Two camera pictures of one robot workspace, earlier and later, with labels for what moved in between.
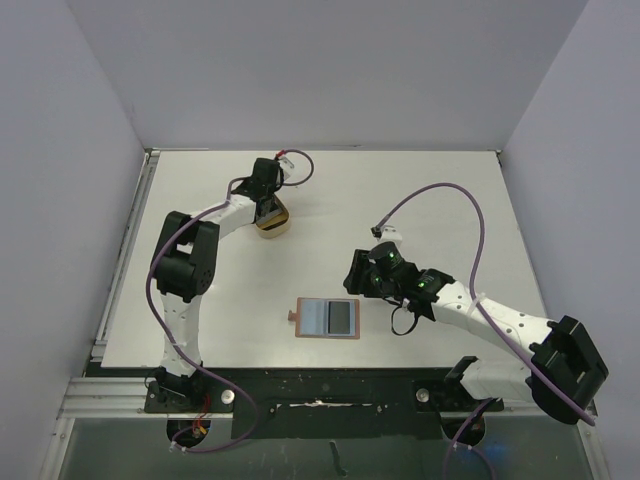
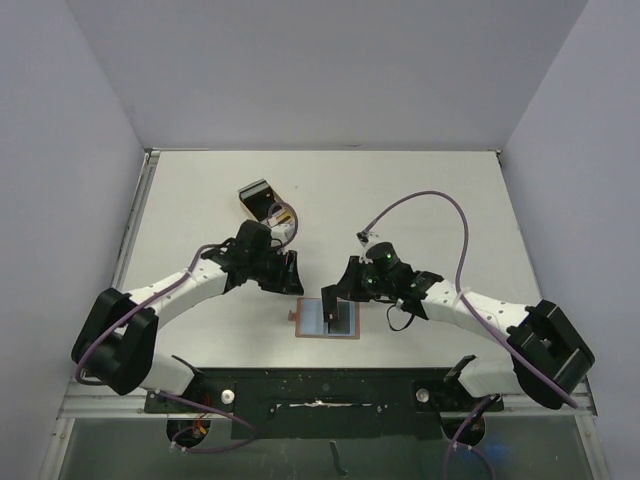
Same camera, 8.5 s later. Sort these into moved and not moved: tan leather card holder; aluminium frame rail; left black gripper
Moved: left black gripper
Not moved: aluminium frame rail; tan leather card holder
